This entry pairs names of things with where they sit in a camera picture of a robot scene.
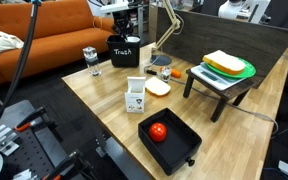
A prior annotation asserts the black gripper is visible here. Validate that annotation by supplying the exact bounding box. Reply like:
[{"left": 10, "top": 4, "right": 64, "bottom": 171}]
[{"left": 112, "top": 11, "right": 134, "bottom": 43}]

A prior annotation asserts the black trash bin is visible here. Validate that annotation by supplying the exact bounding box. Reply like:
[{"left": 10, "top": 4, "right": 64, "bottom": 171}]
[{"left": 105, "top": 34, "right": 142, "bottom": 69}]

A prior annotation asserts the clear glass cup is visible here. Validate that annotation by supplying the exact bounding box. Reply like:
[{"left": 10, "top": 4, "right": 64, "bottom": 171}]
[{"left": 82, "top": 46, "right": 102, "bottom": 77}]

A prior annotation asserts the black rectangular tray bin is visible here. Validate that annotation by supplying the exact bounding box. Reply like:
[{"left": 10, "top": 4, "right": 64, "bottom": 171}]
[{"left": 137, "top": 107, "right": 203, "bottom": 177}]

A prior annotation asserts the background storage shelf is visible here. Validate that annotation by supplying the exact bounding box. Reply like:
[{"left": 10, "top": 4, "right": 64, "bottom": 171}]
[{"left": 130, "top": 0, "right": 158, "bottom": 44}]

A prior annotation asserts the beige desk lamp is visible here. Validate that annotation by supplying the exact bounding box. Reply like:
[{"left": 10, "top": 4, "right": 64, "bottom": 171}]
[{"left": 149, "top": 0, "right": 182, "bottom": 67}]

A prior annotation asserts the small glass shaker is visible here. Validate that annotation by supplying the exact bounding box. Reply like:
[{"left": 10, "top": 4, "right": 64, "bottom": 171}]
[{"left": 160, "top": 66, "right": 172, "bottom": 83}]

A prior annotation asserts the flat bread slice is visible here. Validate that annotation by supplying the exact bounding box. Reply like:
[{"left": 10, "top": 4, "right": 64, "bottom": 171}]
[{"left": 145, "top": 76, "right": 172, "bottom": 97}]

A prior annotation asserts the white carton box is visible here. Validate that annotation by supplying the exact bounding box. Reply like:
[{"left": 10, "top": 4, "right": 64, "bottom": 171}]
[{"left": 124, "top": 76, "right": 147, "bottom": 114}]

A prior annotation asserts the orange sofa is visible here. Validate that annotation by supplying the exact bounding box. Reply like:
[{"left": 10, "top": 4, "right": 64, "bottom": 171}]
[{"left": 0, "top": 0, "right": 120, "bottom": 84}]

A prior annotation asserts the dark wooden divider panel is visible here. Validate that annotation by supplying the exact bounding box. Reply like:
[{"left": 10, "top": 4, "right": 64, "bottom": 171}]
[{"left": 156, "top": 6, "right": 288, "bottom": 89}]

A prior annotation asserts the white kitchen scale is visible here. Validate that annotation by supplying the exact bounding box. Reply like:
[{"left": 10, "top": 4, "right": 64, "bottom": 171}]
[{"left": 190, "top": 62, "right": 247, "bottom": 92}]

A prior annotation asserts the thick bread loaf slice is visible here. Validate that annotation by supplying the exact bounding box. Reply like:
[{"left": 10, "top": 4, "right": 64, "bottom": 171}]
[{"left": 202, "top": 49, "right": 247, "bottom": 76}]

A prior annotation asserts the red tomato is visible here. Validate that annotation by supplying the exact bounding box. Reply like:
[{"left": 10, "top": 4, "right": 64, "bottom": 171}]
[{"left": 148, "top": 122, "right": 168, "bottom": 143}]

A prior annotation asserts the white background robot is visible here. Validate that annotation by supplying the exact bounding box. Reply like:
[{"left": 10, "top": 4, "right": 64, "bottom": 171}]
[{"left": 217, "top": 0, "right": 272, "bottom": 24}]

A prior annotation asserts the white cloth bag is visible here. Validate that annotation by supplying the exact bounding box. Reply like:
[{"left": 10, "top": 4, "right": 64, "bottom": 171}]
[{"left": 0, "top": 30, "right": 27, "bottom": 56}]

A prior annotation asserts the small black table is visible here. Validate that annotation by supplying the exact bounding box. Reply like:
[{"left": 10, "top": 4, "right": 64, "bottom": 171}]
[{"left": 182, "top": 68, "right": 262, "bottom": 123}]

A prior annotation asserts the green plate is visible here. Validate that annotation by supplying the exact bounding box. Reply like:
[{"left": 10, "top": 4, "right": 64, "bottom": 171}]
[{"left": 203, "top": 57, "right": 257, "bottom": 80}]

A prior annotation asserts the black perforated breadboard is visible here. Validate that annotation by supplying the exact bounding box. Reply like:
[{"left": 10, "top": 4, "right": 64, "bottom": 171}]
[{"left": 0, "top": 99, "right": 118, "bottom": 180}]

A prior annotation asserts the black robot cable hose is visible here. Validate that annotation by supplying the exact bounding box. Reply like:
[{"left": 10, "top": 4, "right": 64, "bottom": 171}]
[{"left": 0, "top": 0, "right": 42, "bottom": 143}]

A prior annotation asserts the black orange-handled clamp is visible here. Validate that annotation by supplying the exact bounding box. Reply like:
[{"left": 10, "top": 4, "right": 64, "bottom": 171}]
[
  {"left": 14, "top": 106, "right": 63, "bottom": 143},
  {"left": 42, "top": 149, "right": 95, "bottom": 180}
]

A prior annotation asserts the grey power cable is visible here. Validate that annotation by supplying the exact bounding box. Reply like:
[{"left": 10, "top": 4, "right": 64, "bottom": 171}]
[{"left": 143, "top": 63, "right": 280, "bottom": 136}]

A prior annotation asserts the silver metal bracket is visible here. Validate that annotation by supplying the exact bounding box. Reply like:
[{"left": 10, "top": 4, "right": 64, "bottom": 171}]
[{"left": 0, "top": 124, "right": 20, "bottom": 157}]

